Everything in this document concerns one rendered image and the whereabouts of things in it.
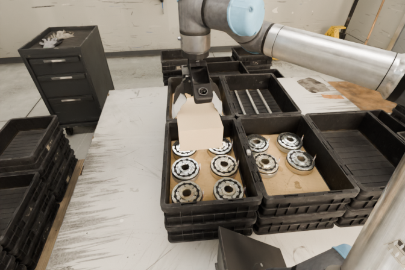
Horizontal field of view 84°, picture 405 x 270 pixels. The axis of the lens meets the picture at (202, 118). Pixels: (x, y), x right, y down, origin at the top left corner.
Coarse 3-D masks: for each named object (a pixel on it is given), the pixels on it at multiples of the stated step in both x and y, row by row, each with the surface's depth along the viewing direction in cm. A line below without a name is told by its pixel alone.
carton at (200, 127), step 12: (192, 108) 67; (204, 108) 67; (180, 120) 63; (192, 120) 63; (204, 120) 63; (216, 120) 63; (180, 132) 59; (192, 132) 60; (204, 132) 60; (216, 132) 61; (180, 144) 62; (192, 144) 62; (204, 144) 63; (216, 144) 64
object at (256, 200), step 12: (228, 120) 95; (168, 132) 89; (240, 132) 89; (240, 144) 84; (252, 168) 74; (168, 204) 64; (180, 204) 64; (192, 204) 64; (204, 204) 64; (216, 204) 64; (228, 204) 64; (240, 204) 65; (252, 204) 66
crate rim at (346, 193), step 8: (304, 120) 95; (240, 128) 90; (312, 128) 91; (320, 136) 87; (248, 144) 83; (328, 152) 80; (336, 160) 77; (256, 168) 74; (344, 168) 74; (256, 176) 72; (352, 184) 69; (264, 192) 67; (312, 192) 67; (320, 192) 67; (328, 192) 67; (336, 192) 67; (344, 192) 67; (352, 192) 67; (264, 200) 66; (272, 200) 65; (280, 200) 66; (288, 200) 66; (296, 200) 66; (304, 200) 67; (312, 200) 67
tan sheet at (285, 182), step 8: (264, 136) 101; (272, 136) 101; (272, 144) 97; (272, 152) 94; (280, 152) 94; (280, 160) 90; (280, 168) 87; (280, 176) 84; (288, 176) 84; (296, 176) 84; (304, 176) 84; (312, 176) 84; (320, 176) 84; (264, 184) 81; (272, 184) 81; (280, 184) 81; (288, 184) 81; (296, 184) 81; (304, 184) 81; (312, 184) 81; (320, 184) 81; (272, 192) 78; (280, 192) 78; (288, 192) 78; (296, 192) 78; (304, 192) 78
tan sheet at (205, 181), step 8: (200, 152) 94; (232, 152) 94; (176, 160) 90; (200, 160) 90; (208, 160) 90; (208, 168) 87; (200, 176) 84; (208, 176) 84; (176, 184) 81; (200, 184) 81; (208, 184) 81; (208, 192) 78; (208, 200) 76
